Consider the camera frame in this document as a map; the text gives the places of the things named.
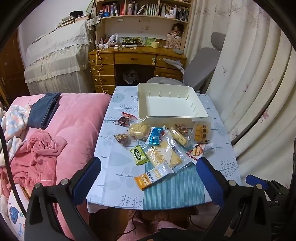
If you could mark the orange and white snack packet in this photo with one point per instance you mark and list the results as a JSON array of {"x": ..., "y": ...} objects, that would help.
[{"x": 150, "y": 177}]

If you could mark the grey office chair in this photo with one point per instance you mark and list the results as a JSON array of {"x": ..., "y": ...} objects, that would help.
[{"x": 198, "y": 67}]

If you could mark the person's pink pants leg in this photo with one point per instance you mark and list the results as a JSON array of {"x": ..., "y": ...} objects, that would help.
[{"x": 161, "y": 226}]

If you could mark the trash bin with liner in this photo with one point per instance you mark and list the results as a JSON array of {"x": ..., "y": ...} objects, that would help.
[{"x": 130, "y": 77}]

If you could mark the floral cloth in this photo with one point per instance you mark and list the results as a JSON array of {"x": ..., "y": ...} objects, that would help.
[{"x": 11, "y": 125}]

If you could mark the white plastic storage bin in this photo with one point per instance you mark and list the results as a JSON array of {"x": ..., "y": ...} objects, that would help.
[{"x": 168, "y": 104}]

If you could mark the pillow with blue bear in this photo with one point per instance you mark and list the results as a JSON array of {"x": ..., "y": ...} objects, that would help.
[{"x": 13, "y": 213}]

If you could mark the tape roll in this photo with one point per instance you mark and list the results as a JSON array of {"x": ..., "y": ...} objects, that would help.
[{"x": 155, "y": 44}]

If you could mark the red candy packet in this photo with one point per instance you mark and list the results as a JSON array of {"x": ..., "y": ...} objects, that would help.
[{"x": 181, "y": 128}]

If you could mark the blue denim garment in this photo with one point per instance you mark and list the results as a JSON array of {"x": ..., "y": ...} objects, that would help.
[{"x": 41, "y": 111}]

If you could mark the clear rice cracker packet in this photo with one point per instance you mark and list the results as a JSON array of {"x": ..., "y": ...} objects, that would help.
[
  {"x": 179, "y": 137},
  {"x": 138, "y": 131}
]

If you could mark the brown snack packet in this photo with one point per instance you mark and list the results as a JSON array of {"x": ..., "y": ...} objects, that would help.
[{"x": 121, "y": 138}]

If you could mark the small grey object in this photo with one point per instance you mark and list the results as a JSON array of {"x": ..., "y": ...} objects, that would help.
[{"x": 179, "y": 51}]

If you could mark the row of books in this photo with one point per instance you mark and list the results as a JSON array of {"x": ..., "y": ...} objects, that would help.
[{"x": 148, "y": 9}]

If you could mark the large clear cracker packet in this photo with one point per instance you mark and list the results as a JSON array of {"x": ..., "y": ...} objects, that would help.
[{"x": 161, "y": 156}]

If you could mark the yellow pastry packet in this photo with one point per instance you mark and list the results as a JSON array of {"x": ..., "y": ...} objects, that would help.
[{"x": 201, "y": 132}]

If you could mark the blue foil snack packet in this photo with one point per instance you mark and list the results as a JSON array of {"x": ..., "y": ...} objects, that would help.
[{"x": 155, "y": 136}]

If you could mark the white plastic bag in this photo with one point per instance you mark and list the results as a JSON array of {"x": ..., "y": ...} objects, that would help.
[{"x": 113, "y": 38}]

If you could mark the patterned cloth bag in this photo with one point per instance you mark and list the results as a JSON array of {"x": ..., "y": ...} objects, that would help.
[{"x": 93, "y": 22}]

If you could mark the wooden bookshelf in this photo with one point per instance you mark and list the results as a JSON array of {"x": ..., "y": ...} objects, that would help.
[{"x": 138, "y": 25}]

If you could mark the wooden door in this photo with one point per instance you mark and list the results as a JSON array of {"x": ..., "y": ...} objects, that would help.
[{"x": 9, "y": 62}]

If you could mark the red and white cookie packet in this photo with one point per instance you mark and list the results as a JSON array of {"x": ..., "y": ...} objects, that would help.
[{"x": 197, "y": 151}]

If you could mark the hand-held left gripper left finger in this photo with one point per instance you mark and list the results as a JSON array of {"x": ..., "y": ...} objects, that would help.
[{"x": 87, "y": 178}]

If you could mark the wooden desk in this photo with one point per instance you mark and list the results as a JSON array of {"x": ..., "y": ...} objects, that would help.
[{"x": 129, "y": 58}]

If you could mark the pink towel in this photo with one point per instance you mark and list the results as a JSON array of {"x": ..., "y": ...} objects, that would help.
[{"x": 39, "y": 153}]

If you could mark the printed cardboard box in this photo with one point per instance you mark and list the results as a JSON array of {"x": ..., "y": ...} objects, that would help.
[{"x": 173, "y": 42}]

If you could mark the stack of old books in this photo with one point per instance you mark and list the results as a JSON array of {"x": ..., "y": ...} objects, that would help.
[{"x": 69, "y": 20}]

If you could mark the dark flat box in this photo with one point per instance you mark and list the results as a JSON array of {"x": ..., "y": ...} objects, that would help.
[{"x": 131, "y": 41}]

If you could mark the doll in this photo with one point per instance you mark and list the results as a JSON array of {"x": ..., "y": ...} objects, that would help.
[{"x": 177, "y": 29}]

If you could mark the white charger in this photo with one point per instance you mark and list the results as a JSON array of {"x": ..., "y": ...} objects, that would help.
[{"x": 101, "y": 46}]

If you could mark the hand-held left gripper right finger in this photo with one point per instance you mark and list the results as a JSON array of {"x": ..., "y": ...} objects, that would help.
[{"x": 208, "y": 178}]

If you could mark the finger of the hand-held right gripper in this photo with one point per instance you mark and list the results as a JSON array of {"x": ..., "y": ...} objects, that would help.
[{"x": 254, "y": 179}]

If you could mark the green pastry packet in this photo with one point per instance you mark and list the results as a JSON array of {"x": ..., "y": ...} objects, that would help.
[{"x": 138, "y": 155}]

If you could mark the lace covered piano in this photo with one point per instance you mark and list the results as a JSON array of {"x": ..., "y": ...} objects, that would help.
[{"x": 57, "y": 58}]

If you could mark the dark red snack packet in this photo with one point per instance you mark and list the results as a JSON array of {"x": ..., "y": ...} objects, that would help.
[{"x": 123, "y": 120}]

